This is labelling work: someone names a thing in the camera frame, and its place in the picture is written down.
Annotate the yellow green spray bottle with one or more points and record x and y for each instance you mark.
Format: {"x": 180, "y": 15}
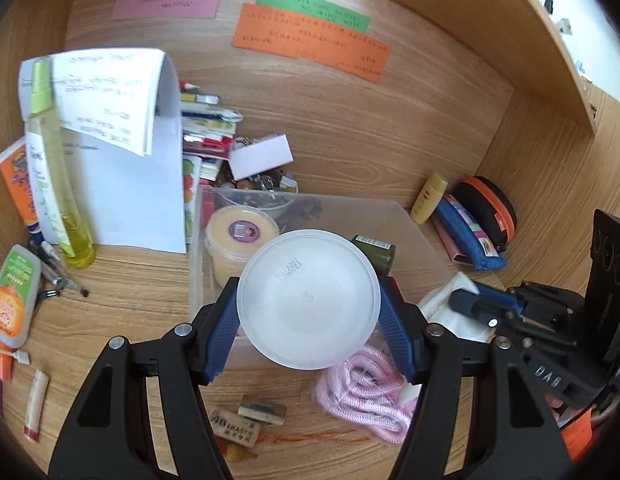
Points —
{"x": 48, "y": 168}

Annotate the small dark stamp block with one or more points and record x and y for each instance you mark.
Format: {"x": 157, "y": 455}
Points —
{"x": 262, "y": 411}

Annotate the pens cluster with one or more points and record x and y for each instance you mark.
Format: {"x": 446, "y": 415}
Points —
{"x": 54, "y": 272}

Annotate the green orange glue tube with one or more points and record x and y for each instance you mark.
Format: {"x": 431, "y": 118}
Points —
{"x": 20, "y": 277}

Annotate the beige eraser block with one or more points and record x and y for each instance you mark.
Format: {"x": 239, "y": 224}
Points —
{"x": 234, "y": 428}

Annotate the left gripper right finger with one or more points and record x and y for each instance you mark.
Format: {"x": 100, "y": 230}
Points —
{"x": 479, "y": 414}

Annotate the translucent round lidded container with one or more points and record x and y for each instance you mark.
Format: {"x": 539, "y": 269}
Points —
{"x": 308, "y": 300}

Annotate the yellow cream jar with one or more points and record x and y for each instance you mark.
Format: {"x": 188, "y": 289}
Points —
{"x": 233, "y": 235}

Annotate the clear plastic storage bin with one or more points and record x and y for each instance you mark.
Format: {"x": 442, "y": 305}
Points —
{"x": 418, "y": 267}

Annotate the small white cardboard box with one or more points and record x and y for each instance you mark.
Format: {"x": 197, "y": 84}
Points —
{"x": 271, "y": 152}

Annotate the blue patchwork pouch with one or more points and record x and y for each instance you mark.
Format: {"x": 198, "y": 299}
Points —
{"x": 468, "y": 235}

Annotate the green paper note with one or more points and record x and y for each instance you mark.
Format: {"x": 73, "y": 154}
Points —
{"x": 322, "y": 9}

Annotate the stack of books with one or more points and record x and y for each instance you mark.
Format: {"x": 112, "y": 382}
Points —
{"x": 208, "y": 128}

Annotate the orange paper note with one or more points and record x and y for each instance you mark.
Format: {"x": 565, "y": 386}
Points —
{"x": 295, "y": 35}

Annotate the white red lip balm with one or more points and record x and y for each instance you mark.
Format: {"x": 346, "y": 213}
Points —
{"x": 35, "y": 403}

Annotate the bowl of beads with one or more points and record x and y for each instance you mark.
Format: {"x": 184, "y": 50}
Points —
{"x": 273, "y": 191}

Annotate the pink phone under pouch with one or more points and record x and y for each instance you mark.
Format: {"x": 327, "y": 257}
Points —
{"x": 453, "y": 251}

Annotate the orange sunscreen tube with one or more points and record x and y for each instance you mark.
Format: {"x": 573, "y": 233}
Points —
{"x": 14, "y": 169}

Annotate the yellow lotion tube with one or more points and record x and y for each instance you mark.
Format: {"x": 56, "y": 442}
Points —
{"x": 428, "y": 199}

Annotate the black orange zip case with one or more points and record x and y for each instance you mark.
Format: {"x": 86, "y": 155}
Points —
{"x": 490, "y": 207}

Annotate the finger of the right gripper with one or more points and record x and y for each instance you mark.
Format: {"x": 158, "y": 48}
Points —
{"x": 507, "y": 299}
{"x": 485, "y": 312}

